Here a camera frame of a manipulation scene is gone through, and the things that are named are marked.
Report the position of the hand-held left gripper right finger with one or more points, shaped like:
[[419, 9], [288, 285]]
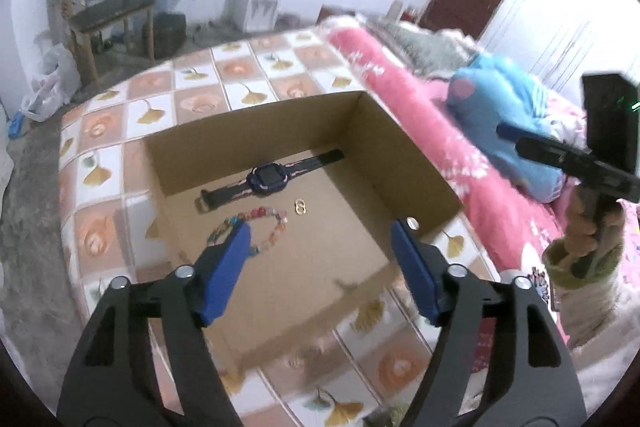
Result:
[[415, 277]]

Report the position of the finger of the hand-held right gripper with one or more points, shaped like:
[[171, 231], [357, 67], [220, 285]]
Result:
[[510, 133]]

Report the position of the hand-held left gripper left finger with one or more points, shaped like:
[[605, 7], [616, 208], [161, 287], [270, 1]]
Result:
[[225, 272]]

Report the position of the cardboard box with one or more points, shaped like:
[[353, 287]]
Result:
[[300, 267]]

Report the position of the gold rings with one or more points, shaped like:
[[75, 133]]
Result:
[[300, 207]]

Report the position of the dark blue smart watch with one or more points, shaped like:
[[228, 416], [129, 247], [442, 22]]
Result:
[[267, 177]]

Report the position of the person's right hand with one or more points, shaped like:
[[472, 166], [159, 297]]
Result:
[[577, 227]]

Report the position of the blue plush toy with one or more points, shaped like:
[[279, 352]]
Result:
[[505, 92]]

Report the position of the grey patterned pillow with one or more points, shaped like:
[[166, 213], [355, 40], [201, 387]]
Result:
[[425, 42]]

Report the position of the pink floral blanket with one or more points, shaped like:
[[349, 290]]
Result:
[[380, 57]]

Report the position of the green white fleece clothing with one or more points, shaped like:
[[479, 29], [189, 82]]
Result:
[[605, 357]]

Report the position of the black trash bin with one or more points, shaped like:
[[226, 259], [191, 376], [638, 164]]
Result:
[[167, 34]]

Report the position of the white plastic bag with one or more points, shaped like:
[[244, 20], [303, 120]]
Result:
[[50, 82]]

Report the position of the white water dispenser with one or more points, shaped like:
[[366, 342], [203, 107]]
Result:
[[257, 9]]

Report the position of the wooden chair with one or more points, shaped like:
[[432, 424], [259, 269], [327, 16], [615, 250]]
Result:
[[110, 9]]

